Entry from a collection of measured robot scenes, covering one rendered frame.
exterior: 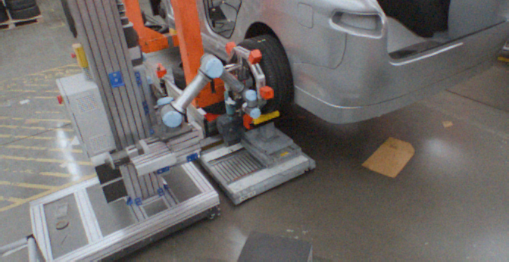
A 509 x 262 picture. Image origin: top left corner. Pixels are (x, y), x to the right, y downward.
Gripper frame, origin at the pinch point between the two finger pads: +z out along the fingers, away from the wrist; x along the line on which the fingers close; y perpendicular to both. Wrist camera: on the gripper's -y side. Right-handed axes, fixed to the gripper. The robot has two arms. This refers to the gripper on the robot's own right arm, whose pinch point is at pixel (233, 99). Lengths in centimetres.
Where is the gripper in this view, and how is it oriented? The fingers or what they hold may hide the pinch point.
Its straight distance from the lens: 299.4
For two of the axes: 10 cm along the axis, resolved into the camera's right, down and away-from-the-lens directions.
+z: -5.1, -3.8, 7.7
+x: -8.5, 3.1, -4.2
